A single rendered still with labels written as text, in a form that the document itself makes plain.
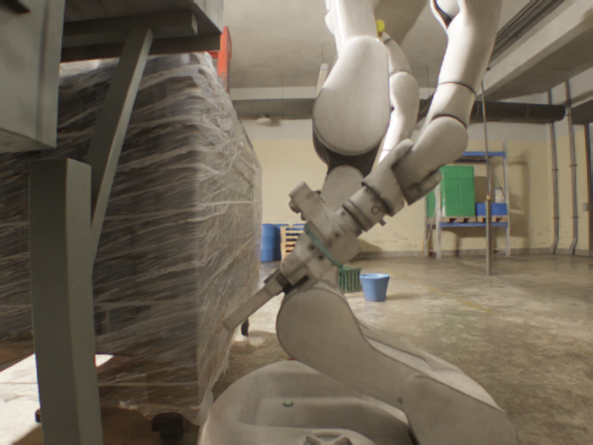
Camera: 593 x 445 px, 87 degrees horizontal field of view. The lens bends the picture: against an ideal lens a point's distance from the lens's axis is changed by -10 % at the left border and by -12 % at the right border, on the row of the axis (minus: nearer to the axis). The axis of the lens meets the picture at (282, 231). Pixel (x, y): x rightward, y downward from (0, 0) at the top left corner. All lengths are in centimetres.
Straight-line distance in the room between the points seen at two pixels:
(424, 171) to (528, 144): 1174
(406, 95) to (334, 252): 64
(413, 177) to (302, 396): 66
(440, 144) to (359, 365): 42
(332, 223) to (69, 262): 33
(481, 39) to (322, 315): 53
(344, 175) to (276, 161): 910
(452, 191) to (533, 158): 369
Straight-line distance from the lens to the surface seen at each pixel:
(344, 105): 71
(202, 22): 62
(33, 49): 32
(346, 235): 51
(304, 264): 50
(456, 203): 934
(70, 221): 35
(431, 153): 54
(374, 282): 364
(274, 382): 99
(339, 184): 72
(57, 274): 36
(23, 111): 30
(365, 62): 75
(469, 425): 81
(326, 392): 99
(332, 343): 69
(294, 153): 985
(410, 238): 1021
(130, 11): 62
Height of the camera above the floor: 74
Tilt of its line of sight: level
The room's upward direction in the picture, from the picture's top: 1 degrees counter-clockwise
